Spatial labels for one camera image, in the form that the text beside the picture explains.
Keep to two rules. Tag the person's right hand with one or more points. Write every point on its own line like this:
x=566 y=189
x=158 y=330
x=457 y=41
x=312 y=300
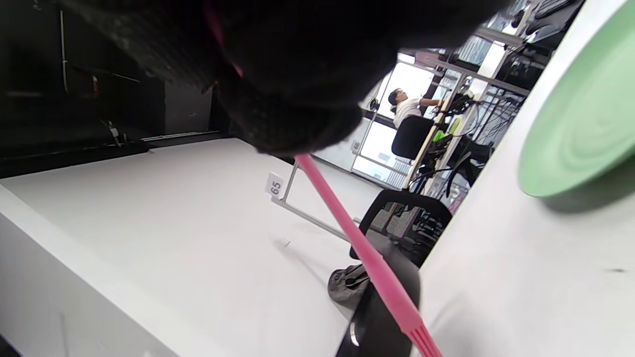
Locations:
x=297 y=59

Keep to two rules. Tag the black cast iron frying pan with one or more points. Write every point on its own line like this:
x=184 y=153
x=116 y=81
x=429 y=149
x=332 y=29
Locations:
x=372 y=327

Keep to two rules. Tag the white number sign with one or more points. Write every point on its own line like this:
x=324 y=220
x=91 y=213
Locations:
x=274 y=186

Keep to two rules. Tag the plain black office chair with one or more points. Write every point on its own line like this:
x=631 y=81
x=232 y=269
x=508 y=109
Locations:
x=412 y=136

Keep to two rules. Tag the black mesh office chair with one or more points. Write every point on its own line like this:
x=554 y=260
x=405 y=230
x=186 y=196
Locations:
x=416 y=223

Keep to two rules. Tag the light green plate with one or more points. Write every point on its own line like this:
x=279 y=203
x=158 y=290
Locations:
x=585 y=124

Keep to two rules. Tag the aluminium frame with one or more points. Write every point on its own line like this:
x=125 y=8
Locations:
x=317 y=223

